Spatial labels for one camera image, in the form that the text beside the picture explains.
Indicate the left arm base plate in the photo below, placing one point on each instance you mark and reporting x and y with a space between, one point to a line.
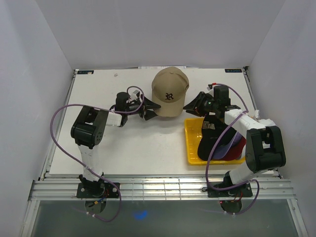
103 190

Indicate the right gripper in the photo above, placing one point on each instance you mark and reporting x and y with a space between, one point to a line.
196 103

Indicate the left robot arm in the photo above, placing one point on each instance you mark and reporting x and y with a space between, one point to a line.
88 131

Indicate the beige baseball cap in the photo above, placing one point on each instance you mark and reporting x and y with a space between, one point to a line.
169 89

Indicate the purple baseball cap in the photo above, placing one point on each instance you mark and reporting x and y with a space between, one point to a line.
221 151

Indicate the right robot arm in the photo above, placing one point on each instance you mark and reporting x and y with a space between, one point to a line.
264 148

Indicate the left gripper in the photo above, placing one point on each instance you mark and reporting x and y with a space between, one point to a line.
148 104

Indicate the black baseball cap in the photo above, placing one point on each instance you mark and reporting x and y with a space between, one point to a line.
211 129

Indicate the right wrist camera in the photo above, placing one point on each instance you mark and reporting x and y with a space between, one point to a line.
211 86

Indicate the aluminium frame rail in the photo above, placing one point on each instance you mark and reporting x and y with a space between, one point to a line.
162 197

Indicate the red baseball cap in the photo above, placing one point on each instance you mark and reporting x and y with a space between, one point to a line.
235 151

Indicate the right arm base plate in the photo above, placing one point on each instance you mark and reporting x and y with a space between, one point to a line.
240 191

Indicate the yellow plastic tray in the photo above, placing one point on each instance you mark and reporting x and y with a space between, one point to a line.
193 136

